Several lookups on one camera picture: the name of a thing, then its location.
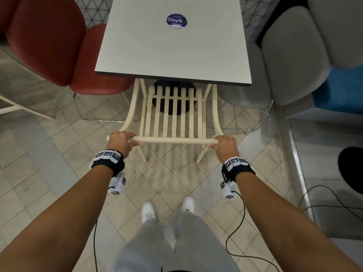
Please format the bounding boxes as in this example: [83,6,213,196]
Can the person's left hand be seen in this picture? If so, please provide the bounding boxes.
[105,131,141,159]

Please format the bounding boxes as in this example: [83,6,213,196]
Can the person's right hand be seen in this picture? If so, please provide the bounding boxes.
[208,135,238,164]

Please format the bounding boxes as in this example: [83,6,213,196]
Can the cream wooden slatted chair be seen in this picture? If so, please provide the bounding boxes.
[107,78,239,165]

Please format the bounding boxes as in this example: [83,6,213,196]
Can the person's right forearm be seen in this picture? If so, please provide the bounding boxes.
[235,172,363,272]

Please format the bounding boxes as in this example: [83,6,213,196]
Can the person's left forearm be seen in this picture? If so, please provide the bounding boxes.
[0,165,115,272]

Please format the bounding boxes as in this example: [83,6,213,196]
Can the person's white right shoe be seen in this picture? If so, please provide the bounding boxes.
[181,196,195,213]

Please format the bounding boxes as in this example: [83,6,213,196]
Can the person's white shoe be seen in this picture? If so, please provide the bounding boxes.
[141,201,157,224]
[181,196,195,213]

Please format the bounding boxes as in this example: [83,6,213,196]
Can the person's white left shoe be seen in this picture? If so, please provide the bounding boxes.
[141,201,157,224]

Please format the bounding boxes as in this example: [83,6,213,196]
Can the person's grey right trouser leg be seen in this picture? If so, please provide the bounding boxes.
[166,211,242,272]

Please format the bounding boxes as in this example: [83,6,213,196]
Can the person's grey trouser leg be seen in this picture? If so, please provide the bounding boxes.
[166,211,242,272]
[112,218,177,272]

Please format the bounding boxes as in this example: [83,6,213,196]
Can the person's grey left trouser leg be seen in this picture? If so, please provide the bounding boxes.
[112,218,177,272]

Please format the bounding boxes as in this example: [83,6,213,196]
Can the grey upholstered chair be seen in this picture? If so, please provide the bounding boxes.
[217,5,332,132]
[307,0,363,70]

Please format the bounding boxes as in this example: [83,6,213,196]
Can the red upholstered chair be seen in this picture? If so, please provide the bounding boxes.
[5,0,136,122]

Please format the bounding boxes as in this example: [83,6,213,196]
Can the black marker left wristband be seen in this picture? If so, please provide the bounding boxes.
[89,149,125,178]

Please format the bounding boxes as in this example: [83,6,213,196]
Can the black marker wristband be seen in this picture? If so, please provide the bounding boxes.
[221,157,256,183]
[89,149,125,178]

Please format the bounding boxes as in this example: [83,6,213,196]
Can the black marker right wristband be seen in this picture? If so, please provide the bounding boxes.
[221,157,256,183]

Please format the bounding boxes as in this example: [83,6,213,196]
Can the black round table base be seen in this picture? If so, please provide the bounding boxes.
[337,146,363,196]
[152,80,197,116]

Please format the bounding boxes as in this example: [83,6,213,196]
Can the white table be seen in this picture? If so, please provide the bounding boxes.
[94,0,253,87]

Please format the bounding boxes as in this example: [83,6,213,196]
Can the blue bench with white base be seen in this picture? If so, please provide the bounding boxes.
[286,65,363,125]

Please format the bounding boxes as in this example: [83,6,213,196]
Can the round purple sticker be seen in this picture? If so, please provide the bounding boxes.
[166,13,188,29]

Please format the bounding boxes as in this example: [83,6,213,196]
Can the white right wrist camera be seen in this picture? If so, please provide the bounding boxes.
[220,180,242,199]

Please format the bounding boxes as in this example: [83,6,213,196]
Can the black right camera cable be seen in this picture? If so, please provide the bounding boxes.
[225,191,281,272]

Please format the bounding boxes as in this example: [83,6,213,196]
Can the black camera cable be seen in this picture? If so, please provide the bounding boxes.
[93,185,115,272]
[225,191,281,272]

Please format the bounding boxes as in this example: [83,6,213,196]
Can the black left camera cable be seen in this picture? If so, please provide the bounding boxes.
[93,185,115,272]

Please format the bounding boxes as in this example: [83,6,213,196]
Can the black floor cable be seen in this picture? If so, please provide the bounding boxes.
[298,185,363,222]

